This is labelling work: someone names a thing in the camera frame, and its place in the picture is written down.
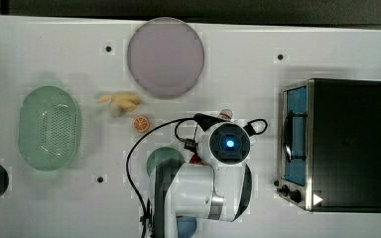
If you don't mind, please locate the orange slice toy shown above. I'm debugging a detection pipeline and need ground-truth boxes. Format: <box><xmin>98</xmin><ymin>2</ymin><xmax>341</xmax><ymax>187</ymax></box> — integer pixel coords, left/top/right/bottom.
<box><xmin>132</xmin><ymin>115</ymin><xmax>150</xmax><ymax>133</ymax></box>

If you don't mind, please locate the green perforated colander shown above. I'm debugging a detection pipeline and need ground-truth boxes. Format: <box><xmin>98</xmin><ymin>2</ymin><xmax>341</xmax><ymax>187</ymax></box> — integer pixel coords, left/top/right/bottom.
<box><xmin>18</xmin><ymin>86</ymin><xmax>79</xmax><ymax>172</ymax></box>

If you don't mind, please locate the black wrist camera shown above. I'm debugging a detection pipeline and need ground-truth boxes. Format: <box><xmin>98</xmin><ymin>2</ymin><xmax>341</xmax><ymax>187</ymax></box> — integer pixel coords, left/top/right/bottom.
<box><xmin>193</xmin><ymin>113</ymin><xmax>224</xmax><ymax>131</ymax></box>

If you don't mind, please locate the black toaster oven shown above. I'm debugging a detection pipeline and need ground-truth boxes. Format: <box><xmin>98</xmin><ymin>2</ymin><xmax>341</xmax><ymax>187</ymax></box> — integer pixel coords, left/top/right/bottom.
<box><xmin>274</xmin><ymin>78</ymin><xmax>381</xmax><ymax>213</ymax></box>

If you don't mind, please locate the green mug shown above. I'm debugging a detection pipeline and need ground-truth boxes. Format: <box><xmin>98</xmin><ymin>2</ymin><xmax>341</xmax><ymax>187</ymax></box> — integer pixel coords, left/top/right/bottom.
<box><xmin>146</xmin><ymin>147</ymin><xmax>186</xmax><ymax>176</ymax></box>

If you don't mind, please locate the blue bowl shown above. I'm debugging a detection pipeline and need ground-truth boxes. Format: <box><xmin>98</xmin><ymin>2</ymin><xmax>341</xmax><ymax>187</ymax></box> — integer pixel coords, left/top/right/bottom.
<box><xmin>177</xmin><ymin>217</ymin><xmax>197</xmax><ymax>238</ymax></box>

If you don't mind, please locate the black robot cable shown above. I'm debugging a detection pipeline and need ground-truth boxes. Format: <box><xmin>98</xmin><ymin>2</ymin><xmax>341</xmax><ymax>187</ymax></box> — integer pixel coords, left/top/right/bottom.
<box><xmin>125</xmin><ymin>117</ymin><xmax>269</xmax><ymax>238</ymax></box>

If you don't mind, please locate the grey round plate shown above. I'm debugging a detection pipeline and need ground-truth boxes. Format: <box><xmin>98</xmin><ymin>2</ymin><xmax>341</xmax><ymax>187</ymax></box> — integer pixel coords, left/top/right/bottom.
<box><xmin>127</xmin><ymin>17</ymin><xmax>205</xmax><ymax>98</ymax></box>

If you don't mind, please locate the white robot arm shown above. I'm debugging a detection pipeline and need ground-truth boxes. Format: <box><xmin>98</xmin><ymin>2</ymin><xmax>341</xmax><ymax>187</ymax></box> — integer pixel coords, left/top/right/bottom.
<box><xmin>150</xmin><ymin>122</ymin><xmax>252</xmax><ymax>238</ymax></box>

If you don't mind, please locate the yellow plush banana bunch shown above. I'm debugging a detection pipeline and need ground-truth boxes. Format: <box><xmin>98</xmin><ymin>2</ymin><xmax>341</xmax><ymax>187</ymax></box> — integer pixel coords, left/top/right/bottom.
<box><xmin>97</xmin><ymin>92</ymin><xmax>141</xmax><ymax>117</ymax></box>

